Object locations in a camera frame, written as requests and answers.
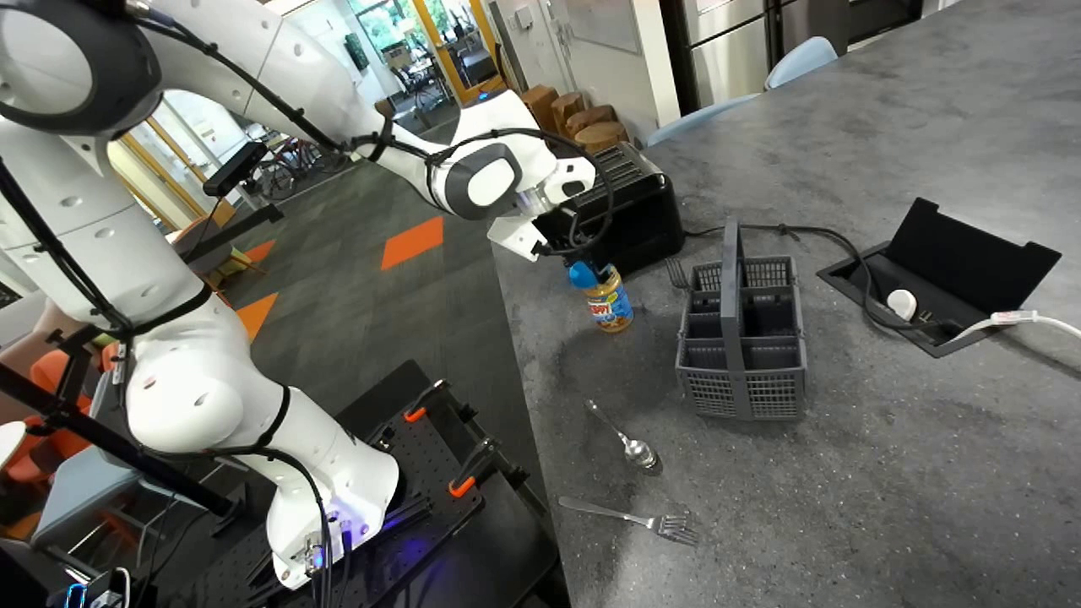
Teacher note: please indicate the black camera on stand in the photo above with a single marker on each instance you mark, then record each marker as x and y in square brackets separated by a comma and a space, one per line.
[239, 169]

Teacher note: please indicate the metal spoon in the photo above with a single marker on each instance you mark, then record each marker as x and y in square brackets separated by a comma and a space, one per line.
[640, 454]
[670, 525]

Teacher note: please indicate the stainless steel refrigerator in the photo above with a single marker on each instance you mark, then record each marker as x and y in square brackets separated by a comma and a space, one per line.
[732, 52]

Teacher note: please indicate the black pop-up outlet box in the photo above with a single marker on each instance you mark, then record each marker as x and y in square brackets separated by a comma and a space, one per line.
[969, 265]

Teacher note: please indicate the grey plastic cutlery caddy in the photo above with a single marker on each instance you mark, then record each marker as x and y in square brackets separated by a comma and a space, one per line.
[746, 373]

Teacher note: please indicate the brown padded seat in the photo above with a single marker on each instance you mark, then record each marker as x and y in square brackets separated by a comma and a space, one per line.
[538, 105]
[596, 131]

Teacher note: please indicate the black robot stand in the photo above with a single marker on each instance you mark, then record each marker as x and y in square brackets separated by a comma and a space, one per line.
[496, 553]

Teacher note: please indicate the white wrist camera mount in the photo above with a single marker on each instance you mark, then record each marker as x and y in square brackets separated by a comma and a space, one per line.
[520, 238]

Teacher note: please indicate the black and steel toaster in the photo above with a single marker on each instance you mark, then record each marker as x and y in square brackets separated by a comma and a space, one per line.
[643, 215]

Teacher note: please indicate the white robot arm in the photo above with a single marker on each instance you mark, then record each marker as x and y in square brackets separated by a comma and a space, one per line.
[189, 392]

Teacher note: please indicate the light blue chair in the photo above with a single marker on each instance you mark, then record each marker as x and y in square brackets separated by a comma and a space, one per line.
[696, 124]
[803, 62]

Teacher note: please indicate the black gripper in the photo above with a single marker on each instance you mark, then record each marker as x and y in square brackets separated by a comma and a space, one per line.
[572, 232]

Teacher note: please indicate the white round plug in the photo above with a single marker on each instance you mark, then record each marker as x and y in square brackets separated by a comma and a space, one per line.
[900, 301]

